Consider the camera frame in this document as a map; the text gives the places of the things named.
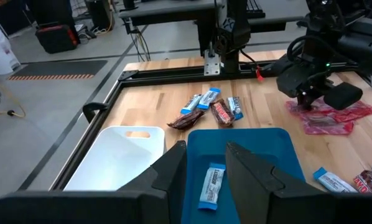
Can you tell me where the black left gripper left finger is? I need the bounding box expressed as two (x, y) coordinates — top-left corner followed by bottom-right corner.
(119, 140), (188, 224)

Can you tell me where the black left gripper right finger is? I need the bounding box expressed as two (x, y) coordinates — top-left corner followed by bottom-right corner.
(226, 142), (327, 224)

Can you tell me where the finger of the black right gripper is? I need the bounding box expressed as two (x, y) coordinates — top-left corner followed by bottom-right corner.
(306, 93), (316, 112)
(297, 93), (307, 110)

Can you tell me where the red candy bar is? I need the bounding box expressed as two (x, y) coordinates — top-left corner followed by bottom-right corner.
(327, 99), (372, 123)
(302, 119), (355, 136)
(285, 98), (330, 124)

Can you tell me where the blue white Hershey's candy bar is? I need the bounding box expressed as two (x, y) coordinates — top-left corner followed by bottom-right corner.
(197, 162), (226, 211)
(180, 93), (203, 116)
(312, 166), (358, 194)
(227, 96), (244, 121)
(197, 87), (221, 111)

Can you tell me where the brown Snickers candy bar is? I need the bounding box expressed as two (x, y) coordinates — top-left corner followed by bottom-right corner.
(210, 98), (236, 128)
(353, 169), (372, 194)
(166, 108), (206, 131)

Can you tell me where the blue plastic bin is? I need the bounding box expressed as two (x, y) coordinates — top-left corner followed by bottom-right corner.
(181, 127), (305, 224)

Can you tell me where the white plastic bin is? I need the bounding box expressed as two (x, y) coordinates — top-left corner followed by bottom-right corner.
(63, 125), (165, 192)

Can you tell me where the black backlit keyboard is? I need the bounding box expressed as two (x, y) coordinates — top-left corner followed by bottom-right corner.
(246, 0), (267, 19)

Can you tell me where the grey desk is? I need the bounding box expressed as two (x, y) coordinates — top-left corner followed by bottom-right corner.
(118, 0), (307, 35)

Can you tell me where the hazard-striped floor mat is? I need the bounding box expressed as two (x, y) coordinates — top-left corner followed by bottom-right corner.
(7, 59), (108, 82)

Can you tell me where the black computer tower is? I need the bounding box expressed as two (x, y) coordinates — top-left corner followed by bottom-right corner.
(85, 0), (116, 31)

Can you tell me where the black red tool bag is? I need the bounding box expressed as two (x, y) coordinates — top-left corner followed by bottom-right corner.
(34, 22), (80, 55)

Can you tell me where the red cable tie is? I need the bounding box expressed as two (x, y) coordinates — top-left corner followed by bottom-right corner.
(254, 65), (265, 83)

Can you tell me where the silver metal bracket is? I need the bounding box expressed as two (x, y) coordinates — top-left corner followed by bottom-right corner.
(203, 49), (221, 77)

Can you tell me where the black frame clamp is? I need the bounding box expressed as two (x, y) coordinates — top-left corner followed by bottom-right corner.
(82, 101), (109, 124)

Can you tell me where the yellow cable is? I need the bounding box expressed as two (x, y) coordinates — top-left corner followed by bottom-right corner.
(0, 72), (27, 119)

